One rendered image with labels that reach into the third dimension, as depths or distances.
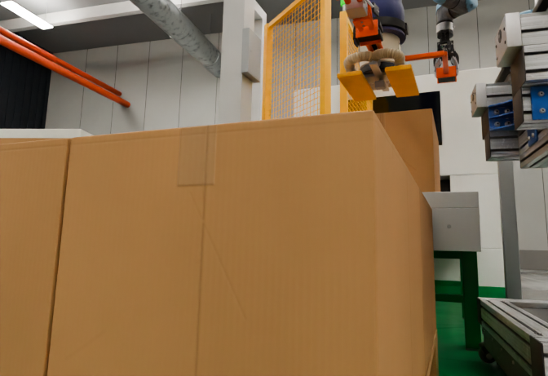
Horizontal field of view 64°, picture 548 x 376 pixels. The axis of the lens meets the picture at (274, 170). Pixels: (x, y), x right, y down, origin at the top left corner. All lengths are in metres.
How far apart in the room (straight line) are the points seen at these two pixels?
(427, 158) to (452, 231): 0.30
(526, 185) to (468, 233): 9.23
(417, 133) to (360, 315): 1.43
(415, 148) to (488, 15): 10.26
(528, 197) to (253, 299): 10.49
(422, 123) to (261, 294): 1.45
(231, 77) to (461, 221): 1.75
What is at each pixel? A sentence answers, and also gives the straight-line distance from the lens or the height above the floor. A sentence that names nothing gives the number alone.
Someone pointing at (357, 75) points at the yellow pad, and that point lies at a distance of 1.82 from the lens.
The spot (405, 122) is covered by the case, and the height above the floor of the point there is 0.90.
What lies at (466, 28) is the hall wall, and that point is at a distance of 11.79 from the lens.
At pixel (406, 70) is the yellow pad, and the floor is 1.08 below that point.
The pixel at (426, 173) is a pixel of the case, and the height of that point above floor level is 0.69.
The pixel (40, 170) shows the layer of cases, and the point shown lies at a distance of 0.67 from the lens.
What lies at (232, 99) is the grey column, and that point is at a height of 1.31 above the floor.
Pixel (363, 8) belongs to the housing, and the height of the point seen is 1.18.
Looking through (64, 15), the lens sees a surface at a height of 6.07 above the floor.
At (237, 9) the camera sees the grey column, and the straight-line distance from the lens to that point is 3.07.
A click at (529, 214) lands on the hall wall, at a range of 10.84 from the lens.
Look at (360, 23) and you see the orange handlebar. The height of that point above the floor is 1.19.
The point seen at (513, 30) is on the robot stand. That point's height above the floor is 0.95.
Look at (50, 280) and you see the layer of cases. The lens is 0.63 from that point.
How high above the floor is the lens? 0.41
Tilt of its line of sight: 9 degrees up
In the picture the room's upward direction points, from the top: 1 degrees clockwise
